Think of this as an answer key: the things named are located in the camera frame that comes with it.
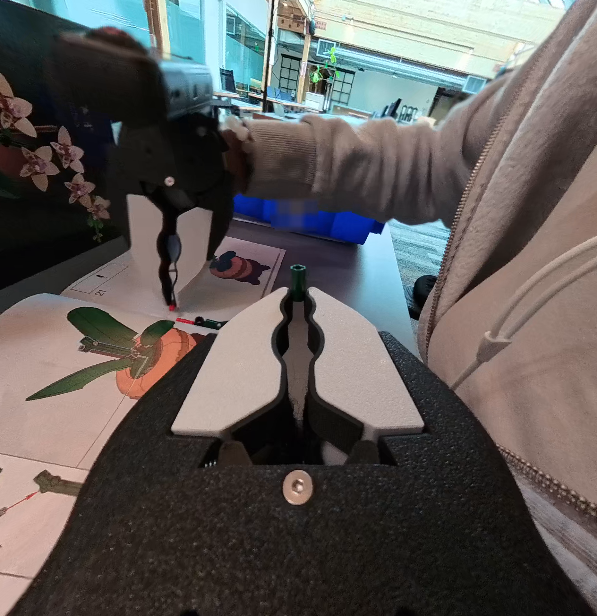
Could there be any person's right hand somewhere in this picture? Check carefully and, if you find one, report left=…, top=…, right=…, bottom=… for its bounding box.
left=224, top=137, right=255, bottom=195

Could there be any person's right forearm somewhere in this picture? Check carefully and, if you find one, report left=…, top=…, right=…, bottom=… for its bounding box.
left=241, top=113, right=477, bottom=227

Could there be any row of black office chairs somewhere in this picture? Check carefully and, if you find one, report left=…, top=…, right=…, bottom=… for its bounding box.
left=379, top=98, right=422, bottom=124

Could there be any green potted plant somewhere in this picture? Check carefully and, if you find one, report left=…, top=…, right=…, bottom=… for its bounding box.
left=309, top=45, right=341, bottom=97

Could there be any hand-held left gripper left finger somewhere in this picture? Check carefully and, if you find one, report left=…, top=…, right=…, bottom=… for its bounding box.
left=171, top=286, right=294, bottom=440

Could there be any person's beige zip hoodie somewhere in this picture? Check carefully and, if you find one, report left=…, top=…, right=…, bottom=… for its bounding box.
left=416, top=0, right=597, bottom=616

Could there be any thin black pole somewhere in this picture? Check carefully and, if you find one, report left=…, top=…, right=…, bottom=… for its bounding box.
left=261, top=0, right=277, bottom=114

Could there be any blue plastic bin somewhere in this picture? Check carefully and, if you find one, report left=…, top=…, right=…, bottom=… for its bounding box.
left=232, top=192, right=387, bottom=247

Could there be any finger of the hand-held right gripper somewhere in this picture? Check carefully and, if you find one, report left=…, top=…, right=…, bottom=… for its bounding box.
left=126, top=192, right=176, bottom=309
left=169, top=204, right=217, bottom=309

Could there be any white bead bracelet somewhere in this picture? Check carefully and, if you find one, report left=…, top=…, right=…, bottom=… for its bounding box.
left=219, top=117, right=256, bottom=144

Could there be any black orchid set box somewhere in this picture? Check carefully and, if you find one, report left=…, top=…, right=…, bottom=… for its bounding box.
left=0, top=0, right=135, bottom=295

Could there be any open building instruction booklet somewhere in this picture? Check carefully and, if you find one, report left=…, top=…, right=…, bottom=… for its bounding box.
left=0, top=236, right=288, bottom=616

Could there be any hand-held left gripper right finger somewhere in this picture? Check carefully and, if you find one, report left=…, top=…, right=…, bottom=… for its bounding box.
left=305, top=286, right=425, bottom=440

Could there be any white hoodie drawstring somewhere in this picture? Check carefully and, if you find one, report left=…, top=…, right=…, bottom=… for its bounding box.
left=450, top=231, right=597, bottom=391

